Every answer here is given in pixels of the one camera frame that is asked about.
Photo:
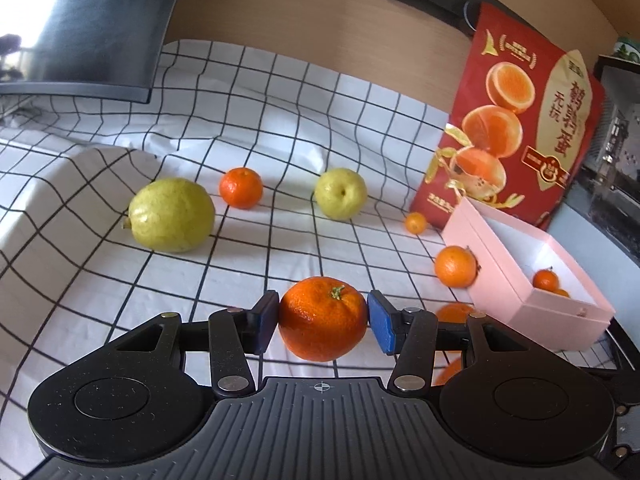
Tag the pink cardboard box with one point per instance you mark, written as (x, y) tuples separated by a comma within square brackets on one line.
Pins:
[(500, 285)]

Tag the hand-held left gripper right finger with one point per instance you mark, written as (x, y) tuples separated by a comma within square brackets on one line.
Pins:
[(381, 322)]

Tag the small mandarin orange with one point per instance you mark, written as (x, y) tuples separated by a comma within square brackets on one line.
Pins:
[(561, 293), (545, 280)]

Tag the red printed bag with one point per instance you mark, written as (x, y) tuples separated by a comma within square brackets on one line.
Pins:
[(550, 110)]

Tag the green patterned ceramic pot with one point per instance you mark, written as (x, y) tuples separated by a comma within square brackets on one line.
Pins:
[(627, 49)]

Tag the large yellow-green citrus fruit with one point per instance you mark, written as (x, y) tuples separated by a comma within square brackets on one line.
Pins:
[(170, 215)]

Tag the black computer case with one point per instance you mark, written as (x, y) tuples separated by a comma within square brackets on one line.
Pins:
[(612, 160)]

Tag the large mandarin orange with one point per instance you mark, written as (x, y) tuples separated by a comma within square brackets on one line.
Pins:
[(320, 322)]

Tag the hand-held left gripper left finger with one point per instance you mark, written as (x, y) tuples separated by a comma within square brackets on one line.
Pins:
[(267, 320)]

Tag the small kumquat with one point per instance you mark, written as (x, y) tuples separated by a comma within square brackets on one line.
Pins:
[(416, 223)]

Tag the white checked tablecloth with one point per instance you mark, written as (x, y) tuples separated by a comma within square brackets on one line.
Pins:
[(280, 125)]

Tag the black monitor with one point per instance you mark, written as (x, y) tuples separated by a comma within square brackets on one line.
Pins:
[(100, 25)]

